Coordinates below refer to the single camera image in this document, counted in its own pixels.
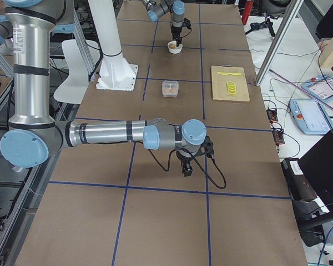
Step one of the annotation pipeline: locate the teach pendant far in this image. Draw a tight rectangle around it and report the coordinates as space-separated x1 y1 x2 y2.
301 75 333 103

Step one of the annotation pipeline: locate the teach pendant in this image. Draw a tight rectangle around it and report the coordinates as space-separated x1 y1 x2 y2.
301 75 333 103
289 99 333 135

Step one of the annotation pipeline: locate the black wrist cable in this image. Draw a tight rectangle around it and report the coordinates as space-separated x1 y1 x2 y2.
139 141 227 190

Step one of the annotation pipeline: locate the lemon slice front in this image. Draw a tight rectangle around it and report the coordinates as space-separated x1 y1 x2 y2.
228 90 237 95

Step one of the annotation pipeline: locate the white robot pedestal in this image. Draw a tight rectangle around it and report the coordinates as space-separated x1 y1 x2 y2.
88 0 138 91

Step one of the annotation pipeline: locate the wooden cutting board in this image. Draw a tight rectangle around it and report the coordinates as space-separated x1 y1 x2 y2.
211 65 250 102

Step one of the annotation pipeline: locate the aluminium frame post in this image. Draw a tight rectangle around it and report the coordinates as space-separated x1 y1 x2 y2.
255 0 304 86

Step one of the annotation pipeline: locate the yellow plastic knife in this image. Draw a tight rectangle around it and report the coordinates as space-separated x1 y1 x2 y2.
217 71 242 76

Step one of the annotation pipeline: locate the pink rod green tip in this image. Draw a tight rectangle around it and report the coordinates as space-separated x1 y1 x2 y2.
269 69 333 112

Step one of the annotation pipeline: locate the clear plastic egg box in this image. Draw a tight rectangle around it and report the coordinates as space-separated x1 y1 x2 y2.
162 80 179 98

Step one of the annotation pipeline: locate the white ceramic bowl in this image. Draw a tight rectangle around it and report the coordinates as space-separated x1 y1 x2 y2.
167 40 183 54

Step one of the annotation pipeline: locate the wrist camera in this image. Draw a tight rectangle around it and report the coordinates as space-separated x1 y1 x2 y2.
183 17 192 30
200 136 215 161

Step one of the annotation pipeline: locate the white chair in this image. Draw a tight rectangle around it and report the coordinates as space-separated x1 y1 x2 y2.
54 39 89 104

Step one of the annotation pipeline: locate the black monitor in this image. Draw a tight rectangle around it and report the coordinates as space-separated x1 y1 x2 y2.
298 130 333 204

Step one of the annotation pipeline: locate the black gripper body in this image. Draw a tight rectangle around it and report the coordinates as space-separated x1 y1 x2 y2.
171 26 181 39
176 151 193 166

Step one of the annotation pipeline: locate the teach pendant near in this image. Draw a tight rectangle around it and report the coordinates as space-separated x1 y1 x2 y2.
289 99 333 135

